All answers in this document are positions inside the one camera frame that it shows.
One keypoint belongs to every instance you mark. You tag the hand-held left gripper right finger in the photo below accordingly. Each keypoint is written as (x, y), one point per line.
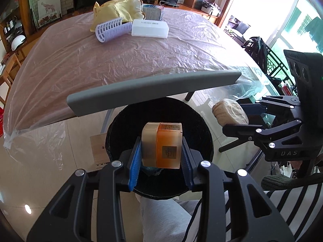
(187, 169)

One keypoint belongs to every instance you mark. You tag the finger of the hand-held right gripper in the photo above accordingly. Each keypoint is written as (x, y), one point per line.
(252, 131)
(257, 109)

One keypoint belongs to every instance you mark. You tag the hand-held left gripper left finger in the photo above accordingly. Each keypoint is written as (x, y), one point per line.
(133, 169)

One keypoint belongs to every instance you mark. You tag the beige bread bun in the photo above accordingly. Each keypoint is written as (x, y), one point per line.
(229, 112)

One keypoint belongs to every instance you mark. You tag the orange cosmetic jar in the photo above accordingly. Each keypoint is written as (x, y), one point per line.
(164, 146)

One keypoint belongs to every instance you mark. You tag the black round waste bin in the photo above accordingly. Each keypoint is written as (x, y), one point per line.
(156, 109)

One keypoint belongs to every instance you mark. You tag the person's right forearm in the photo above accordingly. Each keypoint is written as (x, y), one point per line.
(282, 181)

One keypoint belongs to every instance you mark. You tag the small wooden box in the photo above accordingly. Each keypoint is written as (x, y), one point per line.
(99, 148)

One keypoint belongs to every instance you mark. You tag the person's leg in grey pants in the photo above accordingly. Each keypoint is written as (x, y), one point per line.
(161, 221)

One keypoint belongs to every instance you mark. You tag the black chair with dark clothes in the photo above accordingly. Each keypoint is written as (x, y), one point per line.
(257, 50)

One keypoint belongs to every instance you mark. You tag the person's striped shirt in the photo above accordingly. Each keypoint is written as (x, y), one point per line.
(290, 211)

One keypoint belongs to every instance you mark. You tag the clear plastic table cover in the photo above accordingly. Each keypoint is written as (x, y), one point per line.
(101, 68)

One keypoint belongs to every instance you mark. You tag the white rectangular plastic box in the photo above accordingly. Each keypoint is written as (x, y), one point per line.
(150, 28)

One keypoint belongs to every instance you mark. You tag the purple hair roller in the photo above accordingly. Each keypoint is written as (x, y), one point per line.
(111, 29)

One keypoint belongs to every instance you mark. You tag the white blue medicine box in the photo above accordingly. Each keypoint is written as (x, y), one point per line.
(154, 12)

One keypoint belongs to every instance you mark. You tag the yellow cloth bag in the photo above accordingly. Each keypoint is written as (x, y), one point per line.
(118, 10)

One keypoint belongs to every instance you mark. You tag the wooden stool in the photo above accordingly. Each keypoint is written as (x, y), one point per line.
(10, 65)

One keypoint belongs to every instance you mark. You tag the white helmet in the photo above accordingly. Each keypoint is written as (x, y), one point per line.
(19, 42)

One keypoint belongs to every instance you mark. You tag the red flower painting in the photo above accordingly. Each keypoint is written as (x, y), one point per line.
(48, 20)

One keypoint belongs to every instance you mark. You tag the giraffe painting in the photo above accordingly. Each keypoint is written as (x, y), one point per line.
(49, 7)

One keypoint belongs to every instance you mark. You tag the wooden wall shelf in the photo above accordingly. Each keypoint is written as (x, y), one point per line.
(12, 17)

